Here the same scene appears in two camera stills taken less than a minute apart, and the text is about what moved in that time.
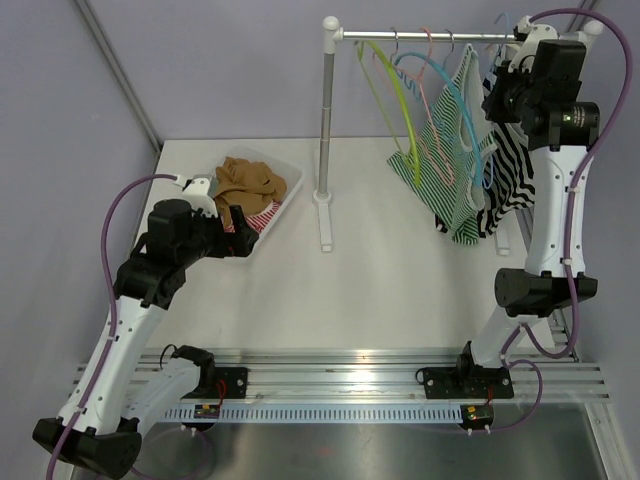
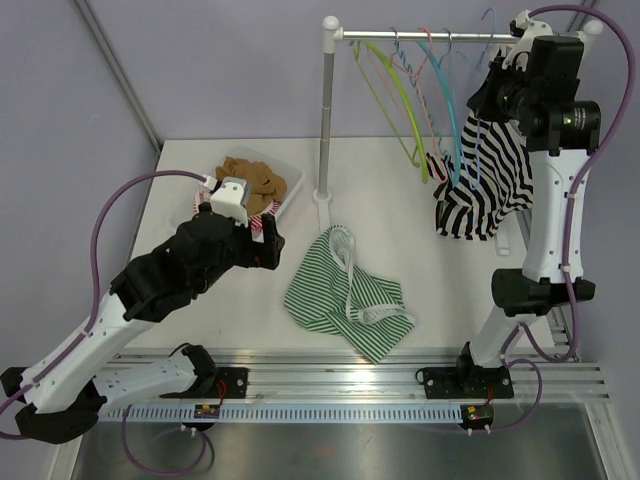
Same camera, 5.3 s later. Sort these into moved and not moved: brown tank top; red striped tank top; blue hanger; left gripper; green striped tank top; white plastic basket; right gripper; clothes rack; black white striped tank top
Moved: blue hanger; left gripper; green striped tank top
Not moved: brown tank top; clothes rack; white plastic basket; red striped tank top; right gripper; black white striped tank top
